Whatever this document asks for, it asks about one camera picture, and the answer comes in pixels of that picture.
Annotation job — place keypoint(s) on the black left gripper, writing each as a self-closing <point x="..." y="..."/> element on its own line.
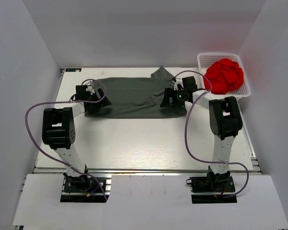
<point x="101" y="104"/>

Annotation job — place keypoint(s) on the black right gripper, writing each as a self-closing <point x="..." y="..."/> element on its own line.
<point x="171" y="93"/>

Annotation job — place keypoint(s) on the dark grey t shirt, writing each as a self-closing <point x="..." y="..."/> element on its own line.
<point x="137" y="98"/>

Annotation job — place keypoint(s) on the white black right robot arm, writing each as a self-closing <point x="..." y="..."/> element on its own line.
<point x="224" y="119"/>

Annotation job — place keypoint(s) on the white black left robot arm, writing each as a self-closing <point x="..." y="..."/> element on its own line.
<point x="58" y="129"/>

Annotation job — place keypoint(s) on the small dark table label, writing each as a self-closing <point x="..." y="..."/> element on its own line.
<point x="73" y="70"/>

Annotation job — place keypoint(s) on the white perforated plastic basket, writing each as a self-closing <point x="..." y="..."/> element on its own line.
<point x="205" y="60"/>

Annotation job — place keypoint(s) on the red crumpled t shirt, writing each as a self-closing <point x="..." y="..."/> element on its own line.
<point x="225" y="76"/>

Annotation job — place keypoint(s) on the aluminium front table rail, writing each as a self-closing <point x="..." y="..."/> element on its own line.
<point x="112" y="172"/>

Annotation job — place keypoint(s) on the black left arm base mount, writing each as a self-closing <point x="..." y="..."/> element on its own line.
<point x="83" y="189"/>

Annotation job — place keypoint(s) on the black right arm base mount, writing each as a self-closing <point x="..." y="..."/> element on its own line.
<point x="208" y="190"/>

